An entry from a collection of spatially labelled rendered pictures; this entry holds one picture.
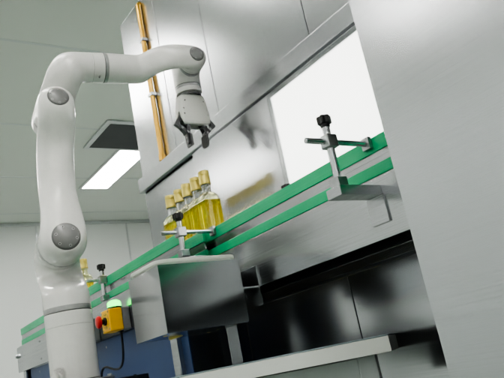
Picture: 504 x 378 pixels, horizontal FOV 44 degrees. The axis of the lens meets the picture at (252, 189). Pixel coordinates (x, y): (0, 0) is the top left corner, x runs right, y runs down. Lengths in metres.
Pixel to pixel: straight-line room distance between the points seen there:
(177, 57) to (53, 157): 0.48
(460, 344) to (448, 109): 0.34
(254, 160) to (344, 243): 0.64
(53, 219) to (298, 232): 0.63
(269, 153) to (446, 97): 0.95
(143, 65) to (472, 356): 1.35
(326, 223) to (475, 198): 0.52
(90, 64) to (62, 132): 0.25
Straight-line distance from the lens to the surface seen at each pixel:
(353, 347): 1.35
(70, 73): 1.89
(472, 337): 0.94
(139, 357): 2.06
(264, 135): 1.85
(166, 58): 1.92
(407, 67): 1.00
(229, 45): 2.11
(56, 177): 1.74
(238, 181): 1.96
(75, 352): 1.64
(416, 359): 1.51
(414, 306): 1.49
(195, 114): 1.95
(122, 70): 1.93
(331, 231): 1.35
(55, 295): 1.66
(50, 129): 1.76
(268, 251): 1.53
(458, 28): 0.95
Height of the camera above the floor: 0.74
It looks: 16 degrees up
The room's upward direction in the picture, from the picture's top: 11 degrees counter-clockwise
